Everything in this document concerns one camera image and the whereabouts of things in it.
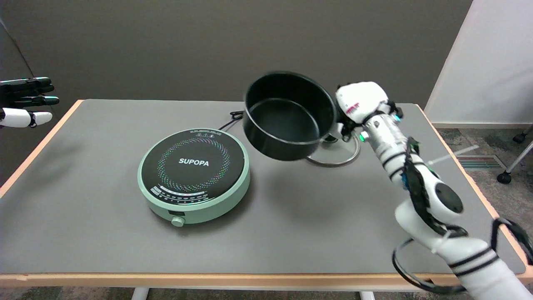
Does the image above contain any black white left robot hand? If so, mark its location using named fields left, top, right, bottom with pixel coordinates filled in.
left=0, top=77, right=60, bottom=129

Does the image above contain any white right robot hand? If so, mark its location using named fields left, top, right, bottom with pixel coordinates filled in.
left=333, top=81, right=403, bottom=143

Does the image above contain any black soup pot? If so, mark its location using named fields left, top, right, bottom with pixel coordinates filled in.
left=243, top=72, right=347, bottom=162

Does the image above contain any glass pot lid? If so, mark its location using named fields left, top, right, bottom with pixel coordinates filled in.
left=305, top=132, right=361, bottom=168

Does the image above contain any floor vent grille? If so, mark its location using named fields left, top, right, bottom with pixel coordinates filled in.
left=456, top=155, right=507, bottom=170

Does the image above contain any chair base with casters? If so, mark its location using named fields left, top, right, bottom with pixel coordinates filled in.
left=497, top=125, right=533, bottom=185

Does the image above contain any green round induction cooker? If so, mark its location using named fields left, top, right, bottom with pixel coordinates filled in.
left=137, top=128, right=251, bottom=228

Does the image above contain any black braided cable sleeve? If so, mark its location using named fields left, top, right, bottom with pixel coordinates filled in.
left=401, top=137, right=469, bottom=239

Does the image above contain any black power cord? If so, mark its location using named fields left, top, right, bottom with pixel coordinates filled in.
left=217, top=110, right=246, bottom=132

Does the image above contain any black looping robot cable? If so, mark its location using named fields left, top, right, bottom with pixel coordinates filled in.
left=391, top=217, right=533, bottom=293

